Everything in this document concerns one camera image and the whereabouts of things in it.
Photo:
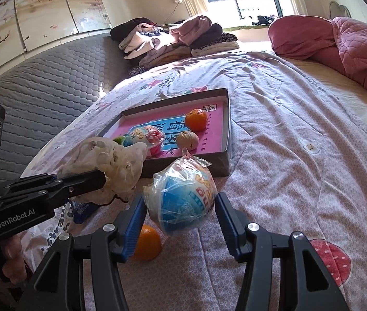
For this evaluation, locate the strawberry print blanket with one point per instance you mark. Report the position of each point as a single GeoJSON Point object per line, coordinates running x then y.
{"type": "Point", "coordinates": [284, 168]}

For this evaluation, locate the blossom painted wall panels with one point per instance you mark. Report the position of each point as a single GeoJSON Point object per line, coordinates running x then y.
{"type": "Point", "coordinates": [40, 16]}

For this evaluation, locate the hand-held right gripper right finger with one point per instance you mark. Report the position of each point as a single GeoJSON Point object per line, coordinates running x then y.
{"type": "Point", "coordinates": [227, 223]}

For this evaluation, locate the person's left hand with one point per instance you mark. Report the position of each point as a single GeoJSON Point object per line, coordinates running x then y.
{"type": "Point", "coordinates": [16, 259]}

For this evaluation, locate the pink shallow box lid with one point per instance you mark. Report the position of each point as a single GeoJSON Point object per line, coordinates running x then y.
{"type": "Point", "coordinates": [222, 167]}

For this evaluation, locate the pink quilted blanket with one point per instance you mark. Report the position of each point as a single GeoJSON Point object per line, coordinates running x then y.
{"type": "Point", "coordinates": [332, 45]}

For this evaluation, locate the walnut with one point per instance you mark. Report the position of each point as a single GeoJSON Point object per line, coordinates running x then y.
{"type": "Point", "coordinates": [187, 141]}

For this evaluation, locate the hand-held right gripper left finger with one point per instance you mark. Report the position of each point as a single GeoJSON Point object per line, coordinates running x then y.
{"type": "Point", "coordinates": [134, 230]}

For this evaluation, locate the grey quilted headboard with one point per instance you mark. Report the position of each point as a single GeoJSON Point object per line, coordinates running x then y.
{"type": "Point", "coordinates": [47, 87]}

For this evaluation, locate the pile of folded clothes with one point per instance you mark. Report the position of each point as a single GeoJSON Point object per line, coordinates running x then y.
{"type": "Point", "coordinates": [183, 39]}

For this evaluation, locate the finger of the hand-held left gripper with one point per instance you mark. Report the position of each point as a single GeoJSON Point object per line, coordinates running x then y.
{"type": "Point", "coordinates": [79, 181]}
{"type": "Point", "coordinates": [37, 178]}

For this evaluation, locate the red toy egg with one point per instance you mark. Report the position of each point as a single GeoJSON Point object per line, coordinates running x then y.
{"type": "Point", "coordinates": [147, 136]}

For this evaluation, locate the dark clothes on windowsill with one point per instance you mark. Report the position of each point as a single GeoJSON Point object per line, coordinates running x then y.
{"type": "Point", "coordinates": [264, 20]}

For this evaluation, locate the white curved chair back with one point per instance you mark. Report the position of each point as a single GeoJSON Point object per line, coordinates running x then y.
{"type": "Point", "coordinates": [339, 8]}

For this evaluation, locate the orange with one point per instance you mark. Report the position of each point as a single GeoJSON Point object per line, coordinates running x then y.
{"type": "Point", "coordinates": [149, 243]}
{"type": "Point", "coordinates": [196, 120]}

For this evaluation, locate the cream bed sheet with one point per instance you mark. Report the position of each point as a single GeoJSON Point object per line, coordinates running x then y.
{"type": "Point", "coordinates": [339, 90]}

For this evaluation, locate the white blue toy egg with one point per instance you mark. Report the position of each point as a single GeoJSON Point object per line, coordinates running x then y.
{"type": "Point", "coordinates": [180, 201]}

